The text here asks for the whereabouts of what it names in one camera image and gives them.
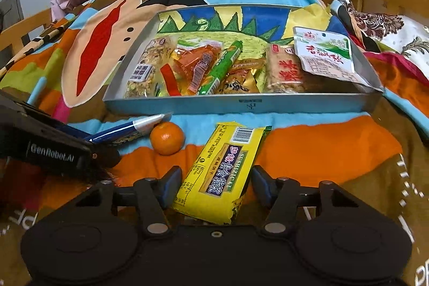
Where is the orange mandarin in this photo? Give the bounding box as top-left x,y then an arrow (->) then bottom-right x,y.
149,122 -> 186,155

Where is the yellow biscuit packet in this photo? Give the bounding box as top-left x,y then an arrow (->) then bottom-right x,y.
171,122 -> 272,225

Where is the blue white tube packet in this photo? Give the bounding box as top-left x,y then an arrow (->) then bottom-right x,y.
85,113 -> 172,144

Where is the nut bar clear packet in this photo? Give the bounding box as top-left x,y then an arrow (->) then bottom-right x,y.
124,36 -> 177,98

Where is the red rice cracker packet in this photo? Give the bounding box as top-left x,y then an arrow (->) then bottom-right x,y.
264,43 -> 323,94

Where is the gold snack packet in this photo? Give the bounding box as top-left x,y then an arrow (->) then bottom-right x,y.
216,57 -> 265,94

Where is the orange chicken snack packet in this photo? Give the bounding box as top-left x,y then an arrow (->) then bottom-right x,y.
160,41 -> 223,96

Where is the green sausage stick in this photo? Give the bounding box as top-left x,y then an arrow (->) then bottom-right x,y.
196,40 -> 243,95

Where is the white green tofu snack pack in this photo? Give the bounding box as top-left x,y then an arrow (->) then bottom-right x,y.
293,26 -> 381,91

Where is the colourful monkey bedspread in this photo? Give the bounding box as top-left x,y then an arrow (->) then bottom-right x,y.
1,0 -> 428,285

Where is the metal tray with drawing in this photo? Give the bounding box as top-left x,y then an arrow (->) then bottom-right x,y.
104,4 -> 382,115

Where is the floral satin quilt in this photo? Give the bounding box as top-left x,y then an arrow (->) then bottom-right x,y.
338,0 -> 428,71

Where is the left wooden bed rail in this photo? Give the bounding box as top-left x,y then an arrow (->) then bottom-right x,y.
0,9 -> 52,54

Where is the grey wall hatch door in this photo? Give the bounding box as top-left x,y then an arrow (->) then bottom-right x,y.
0,0 -> 24,31

